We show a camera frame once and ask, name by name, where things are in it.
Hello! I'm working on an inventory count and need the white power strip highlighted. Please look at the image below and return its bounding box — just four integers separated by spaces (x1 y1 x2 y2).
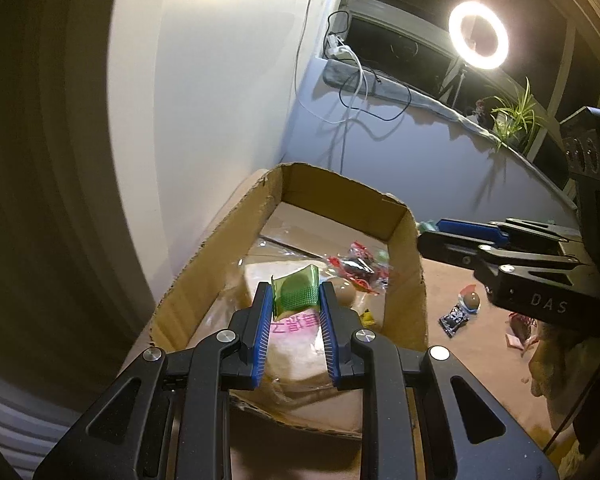
324 34 354 60

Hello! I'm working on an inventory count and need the tan table cloth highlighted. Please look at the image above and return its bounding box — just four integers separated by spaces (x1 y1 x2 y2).
125 255 588 480

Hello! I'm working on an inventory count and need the brown egg snack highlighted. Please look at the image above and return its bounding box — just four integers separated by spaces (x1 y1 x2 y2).
331 281 357 307

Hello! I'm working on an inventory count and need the grey windowsill cloth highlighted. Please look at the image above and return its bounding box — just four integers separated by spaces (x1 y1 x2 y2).
323 56 580 212

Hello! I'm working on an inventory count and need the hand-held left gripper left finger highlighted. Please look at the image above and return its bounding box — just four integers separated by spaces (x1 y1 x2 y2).
32 282 276 480

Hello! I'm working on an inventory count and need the black ring light stand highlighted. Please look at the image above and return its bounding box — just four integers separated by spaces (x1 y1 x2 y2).
447 66 470 113

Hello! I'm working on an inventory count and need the dark candy in red wrapper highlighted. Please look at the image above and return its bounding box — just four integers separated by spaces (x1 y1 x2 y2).
505 311 538 358

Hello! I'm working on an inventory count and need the red clear candy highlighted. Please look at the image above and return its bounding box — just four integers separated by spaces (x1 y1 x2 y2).
326 241 392 295

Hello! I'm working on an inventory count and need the pink print bread bag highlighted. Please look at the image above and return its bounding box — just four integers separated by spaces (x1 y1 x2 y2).
229 254 367 397

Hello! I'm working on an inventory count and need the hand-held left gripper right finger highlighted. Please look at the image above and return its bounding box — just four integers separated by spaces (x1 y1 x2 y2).
318 282 560 480

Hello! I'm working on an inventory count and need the black white snack packet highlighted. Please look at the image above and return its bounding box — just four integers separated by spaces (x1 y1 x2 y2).
438 304 472 340

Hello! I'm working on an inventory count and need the white cabinet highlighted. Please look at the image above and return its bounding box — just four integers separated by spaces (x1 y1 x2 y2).
107 0 333 306

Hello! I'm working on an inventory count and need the person's right forearm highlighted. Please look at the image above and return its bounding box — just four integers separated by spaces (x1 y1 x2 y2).
526 322 600 466

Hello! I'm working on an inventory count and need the brown cardboard box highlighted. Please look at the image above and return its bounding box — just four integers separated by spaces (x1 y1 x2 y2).
149 161 429 442

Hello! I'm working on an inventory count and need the green snack packet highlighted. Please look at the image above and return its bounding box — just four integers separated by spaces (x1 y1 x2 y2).
271 263 322 322

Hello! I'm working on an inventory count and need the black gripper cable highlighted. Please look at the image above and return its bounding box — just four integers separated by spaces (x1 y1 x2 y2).
544 335 600 462

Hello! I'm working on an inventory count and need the red wrapped chocolate egg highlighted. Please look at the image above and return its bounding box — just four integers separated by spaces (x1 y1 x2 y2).
457 284 482 317

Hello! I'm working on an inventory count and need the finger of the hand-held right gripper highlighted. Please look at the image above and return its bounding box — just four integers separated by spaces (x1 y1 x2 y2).
417 230 600 337
436 217 583 257

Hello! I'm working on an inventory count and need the potted spider plant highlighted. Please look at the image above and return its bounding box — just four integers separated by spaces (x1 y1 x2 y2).
479 76 550 155

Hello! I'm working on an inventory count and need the white cable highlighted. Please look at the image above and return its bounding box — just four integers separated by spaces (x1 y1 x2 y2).
294 0 370 127

